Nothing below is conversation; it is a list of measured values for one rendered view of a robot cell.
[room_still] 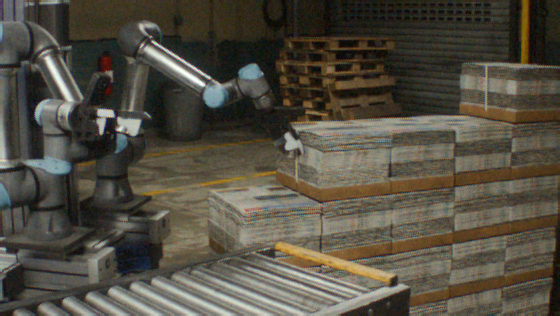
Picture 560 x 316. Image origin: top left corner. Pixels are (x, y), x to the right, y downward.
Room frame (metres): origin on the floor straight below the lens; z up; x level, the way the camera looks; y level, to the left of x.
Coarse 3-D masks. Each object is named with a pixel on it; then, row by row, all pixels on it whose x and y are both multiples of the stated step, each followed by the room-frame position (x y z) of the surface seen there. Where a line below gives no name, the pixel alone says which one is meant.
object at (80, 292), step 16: (208, 256) 2.03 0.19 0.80; (224, 256) 2.04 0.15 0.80; (240, 256) 2.05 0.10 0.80; (272, 256) 2.13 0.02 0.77; (144, 272) 1.88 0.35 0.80; (160, 272) 1.89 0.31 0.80; (80, 288) 1.74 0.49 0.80; (96, 288) 1.75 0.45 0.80; (128, 288) 1.80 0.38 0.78; (16, 304) 1.61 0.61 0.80; (32, 304) 1.62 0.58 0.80
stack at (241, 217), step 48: (240, 192) 2.74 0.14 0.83; (288, 192) 2.75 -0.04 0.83; (432, 192) 2.77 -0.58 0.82; (480, 192) 2.87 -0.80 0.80; (240, 240) 2.49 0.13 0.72; (288, 240) 2.52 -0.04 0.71; (336, 240) 2.60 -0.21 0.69; (384, 240) 2.68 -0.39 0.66; (480, 240) 2.87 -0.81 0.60; (432, 288) 2.78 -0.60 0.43
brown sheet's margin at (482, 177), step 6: (462, 174) 2.82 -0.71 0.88; (468, 174) 2.83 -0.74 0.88; (474, 174) 2.84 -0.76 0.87; (480, 174) 2.86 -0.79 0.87; (486, 174) 2.87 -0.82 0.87; (492, 174) 2.88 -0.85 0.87; (498, 174) 2.90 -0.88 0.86; (504, 174) 2.91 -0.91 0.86; (462, 180) 2.82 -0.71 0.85; (468, 180) 2.83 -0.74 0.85; (474, 180) 2.85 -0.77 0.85; (480, 180) 2.86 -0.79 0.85; (486, 180) 2.87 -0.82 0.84; (492, 180) 2.89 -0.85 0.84; (498, 180) 2.90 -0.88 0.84
